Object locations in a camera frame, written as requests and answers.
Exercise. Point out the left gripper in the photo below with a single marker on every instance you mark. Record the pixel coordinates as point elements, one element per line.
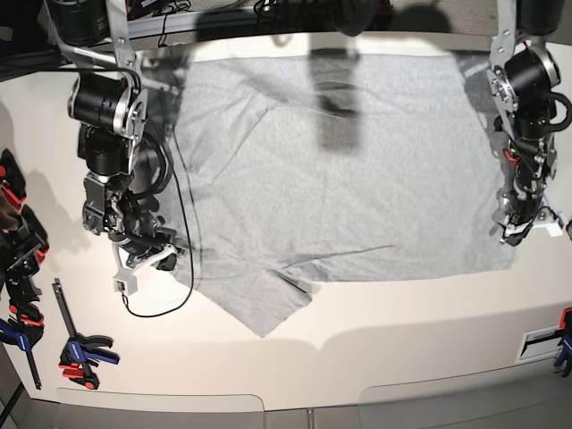
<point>514,213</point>

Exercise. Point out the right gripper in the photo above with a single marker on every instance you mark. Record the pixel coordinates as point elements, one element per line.
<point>145,238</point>

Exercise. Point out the grey T-shirt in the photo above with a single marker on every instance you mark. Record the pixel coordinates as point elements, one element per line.
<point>331,168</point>

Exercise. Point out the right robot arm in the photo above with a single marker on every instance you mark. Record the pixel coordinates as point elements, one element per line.
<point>109,101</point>

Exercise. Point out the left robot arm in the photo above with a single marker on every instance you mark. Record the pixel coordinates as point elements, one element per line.
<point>522,77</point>

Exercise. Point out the dark object right edge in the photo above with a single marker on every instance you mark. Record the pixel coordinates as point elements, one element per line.
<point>569,228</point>

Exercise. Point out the blue clamp right edge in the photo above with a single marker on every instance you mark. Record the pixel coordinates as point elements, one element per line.
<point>564,357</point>

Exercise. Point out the white label sticker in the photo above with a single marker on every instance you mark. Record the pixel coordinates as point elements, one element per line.
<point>539,344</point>

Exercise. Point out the blue bar clamp on table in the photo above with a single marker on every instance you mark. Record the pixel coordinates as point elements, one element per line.
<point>81,353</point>

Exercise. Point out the blue red clamp middle left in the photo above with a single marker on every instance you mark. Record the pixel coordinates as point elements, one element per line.
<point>24,249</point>

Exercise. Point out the blue clamp lower left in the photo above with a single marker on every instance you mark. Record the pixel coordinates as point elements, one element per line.
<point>24,327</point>

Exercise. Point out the red black clamp top left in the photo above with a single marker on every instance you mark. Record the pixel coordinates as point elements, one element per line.
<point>13,191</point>

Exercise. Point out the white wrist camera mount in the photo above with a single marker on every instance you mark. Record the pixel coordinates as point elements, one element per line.
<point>125,279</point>

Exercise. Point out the aluminium rail at back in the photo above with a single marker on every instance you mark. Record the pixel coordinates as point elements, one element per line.
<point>183,22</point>

